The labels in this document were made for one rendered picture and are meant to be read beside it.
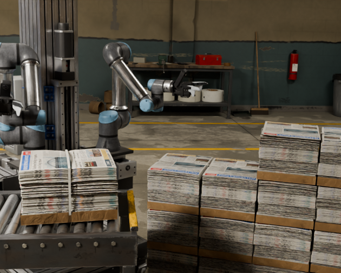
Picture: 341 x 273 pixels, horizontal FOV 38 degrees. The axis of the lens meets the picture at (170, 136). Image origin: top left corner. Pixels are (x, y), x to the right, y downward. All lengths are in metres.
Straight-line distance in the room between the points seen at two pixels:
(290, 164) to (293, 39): 7.28
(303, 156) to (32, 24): 1.66
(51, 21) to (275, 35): 7.01
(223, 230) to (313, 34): 7.49
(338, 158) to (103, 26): 7.03
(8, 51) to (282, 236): 1.68
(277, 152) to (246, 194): 0.27
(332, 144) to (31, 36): 1.75
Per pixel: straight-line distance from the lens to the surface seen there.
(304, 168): 2.52
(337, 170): 2.52
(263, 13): 9.51
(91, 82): 9.16
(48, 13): 2.94
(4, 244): 1.96
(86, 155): 2.14
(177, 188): 2.64
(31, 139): 2.76
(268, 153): 2.51
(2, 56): 2.69
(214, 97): 8.70
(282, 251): 2.68
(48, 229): 2.01
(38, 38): 2.93
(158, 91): 3.00
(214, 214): 2.64
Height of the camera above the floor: 1.59
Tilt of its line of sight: 13 degrees down
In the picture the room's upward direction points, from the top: 2 degrees clockwise
